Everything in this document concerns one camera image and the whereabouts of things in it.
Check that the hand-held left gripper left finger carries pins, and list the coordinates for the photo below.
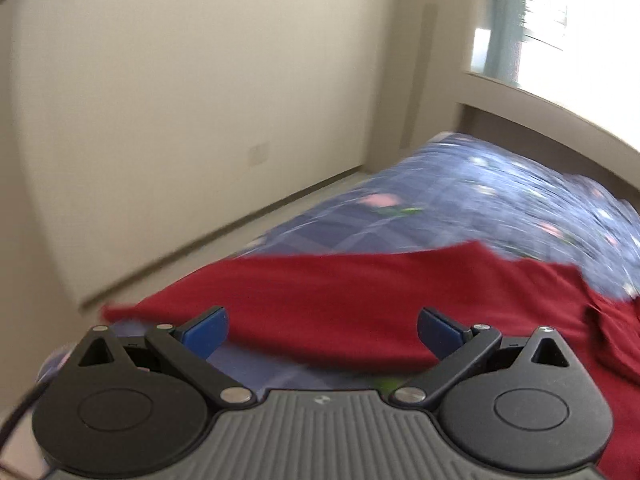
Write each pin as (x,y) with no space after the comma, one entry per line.
(206,332)

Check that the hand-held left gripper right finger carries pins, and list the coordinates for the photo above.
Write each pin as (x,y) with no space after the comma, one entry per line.
(439,332)

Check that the red garment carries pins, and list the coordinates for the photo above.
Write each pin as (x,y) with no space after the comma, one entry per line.
(325,300)

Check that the blue floral checked quilt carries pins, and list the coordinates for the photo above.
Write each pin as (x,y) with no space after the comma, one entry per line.
(450,195)

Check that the beige window ledge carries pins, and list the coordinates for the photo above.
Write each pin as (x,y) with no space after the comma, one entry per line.
(540,110)

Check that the light teal curtain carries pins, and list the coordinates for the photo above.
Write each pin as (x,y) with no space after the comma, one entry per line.
(505,20)

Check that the bright window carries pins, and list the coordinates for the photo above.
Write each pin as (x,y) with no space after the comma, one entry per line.
(580,35)

